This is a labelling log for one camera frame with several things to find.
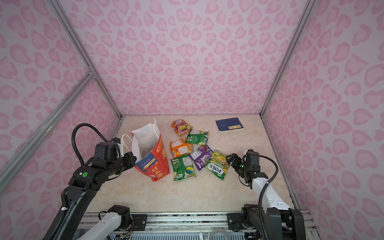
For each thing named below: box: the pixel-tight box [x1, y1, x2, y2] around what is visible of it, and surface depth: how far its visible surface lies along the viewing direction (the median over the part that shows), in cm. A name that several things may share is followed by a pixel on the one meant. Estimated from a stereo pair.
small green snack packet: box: [186, 129, 209, 146], surface depth 105 cm
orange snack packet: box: [170, 138, 194, 159], surface depth 100 cm
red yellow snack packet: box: [171, 119, 193, 137], surface depth 111 cm
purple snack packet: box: [188, 145, 214, 171], surface depth 96 cm
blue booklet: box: [215, 117, 244, 134], surface depth 113 cm
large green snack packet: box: [170, 154, 197, 181], surface depth 91 cm
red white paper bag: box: [130, 118, 170, 182], surface depth 80 cm
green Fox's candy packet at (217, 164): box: [205, 149, 229, 181], surface depth 92 cm
